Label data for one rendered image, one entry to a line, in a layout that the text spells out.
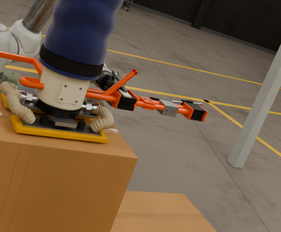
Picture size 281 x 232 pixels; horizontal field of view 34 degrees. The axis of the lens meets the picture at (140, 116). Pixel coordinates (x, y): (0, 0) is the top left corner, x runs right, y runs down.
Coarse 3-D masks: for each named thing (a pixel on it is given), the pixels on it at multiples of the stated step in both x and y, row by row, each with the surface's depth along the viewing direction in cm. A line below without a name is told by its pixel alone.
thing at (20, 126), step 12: (12, 120) 153; (36, 120) 157; (48, 120) 161; (24, 132) 150; (36, 132) 152; (48, 132) 154; (60, 132) 156; (72, 132) 159; (84, 132) 162; (96, 132) 166
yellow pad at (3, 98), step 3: (0, 96) 170; (3, 96) 168; (3, 99) 166; (3, 102) 166; (6, 105) 163; (33, 111) 169; (36, 111) 169; (39, 111) 170; (42, 111) 170; (75, 117) 178; (78, 117) 178; (81, 117) 179; (84, 117) 179; (87, 117) 180
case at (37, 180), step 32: (0, 128) 150; (0, 160) 145; (32, 160) 150; (64, 160) 154; (96, 160) 159; (128, 160) 165; (0, 192) 150; (32, 192) 155; (64, 192) 160; (96, 192) 165; (0, 224) 156; (32, 224) 161; (64, 224) 166; (96, 224) 172
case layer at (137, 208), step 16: (128, 192) 225; (144, 192) 230; (160, 192) 237; (128, 208) 211; (144, 208) 216; (160, 208) 221; (176, 208) 227; (192, 208) 233; (128, 224) 199; (144, 224) 203; (160, 224) 208; (176, 224) 213; (192, 224) 218; (208, 224) 223
